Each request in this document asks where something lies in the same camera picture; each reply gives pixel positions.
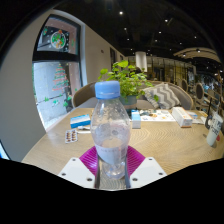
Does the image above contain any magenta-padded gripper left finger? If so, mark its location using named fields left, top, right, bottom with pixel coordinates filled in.
left=57, top=145, right=101, bottom=190

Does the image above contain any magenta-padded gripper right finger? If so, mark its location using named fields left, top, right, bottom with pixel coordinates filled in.
left=124, top=145, right=168, bottom=190

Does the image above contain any clear blue-capped water bottle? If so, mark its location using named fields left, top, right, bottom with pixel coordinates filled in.
left=90, top=80, right=132, bottom=179

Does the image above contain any pill blister pack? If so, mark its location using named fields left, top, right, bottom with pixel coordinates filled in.
left=64, top=129, right=79, bottom=144

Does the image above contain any flat blue and white box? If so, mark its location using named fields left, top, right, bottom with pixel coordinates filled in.
left=69, top=114, right=92, bottom=129

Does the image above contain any small blue and white box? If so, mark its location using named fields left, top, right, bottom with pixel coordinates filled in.
left=130, top=109, right=142, bottom=130

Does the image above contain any printed paper leaflet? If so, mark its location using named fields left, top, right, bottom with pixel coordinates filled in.
left=139, top=109, right=176, bottom=123

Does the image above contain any long white box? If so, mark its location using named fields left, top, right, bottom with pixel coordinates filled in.
left=171, top=106, right=194, bottom=128

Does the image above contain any grey curved sofa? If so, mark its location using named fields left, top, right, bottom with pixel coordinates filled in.
left=72, top=80, right=195, bottom=111

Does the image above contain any grey chevron cushion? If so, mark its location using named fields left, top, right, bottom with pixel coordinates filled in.
left=143, top=83, right=181, bottom=110

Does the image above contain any blue and white booklet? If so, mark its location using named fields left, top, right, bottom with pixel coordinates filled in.
left=189, top=110, right=209, bottom=125

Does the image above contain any white printed mug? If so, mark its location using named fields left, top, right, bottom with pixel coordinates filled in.
left=205, top=113, right=224, bottom=148

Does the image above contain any window with festive stickers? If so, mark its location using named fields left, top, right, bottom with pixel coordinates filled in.
left=32, top=14, right=83, bottom=131

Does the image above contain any green potted plant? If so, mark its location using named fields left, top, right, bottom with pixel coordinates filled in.
left=97, top=59, right=160, bottom=108

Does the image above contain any group of dining chairs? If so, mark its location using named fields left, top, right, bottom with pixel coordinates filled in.
left=179, top=78, right=216, bottom=111

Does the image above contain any group of ceiling lights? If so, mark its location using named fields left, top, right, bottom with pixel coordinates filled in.
left=118, top=9, right=203, bottom=54

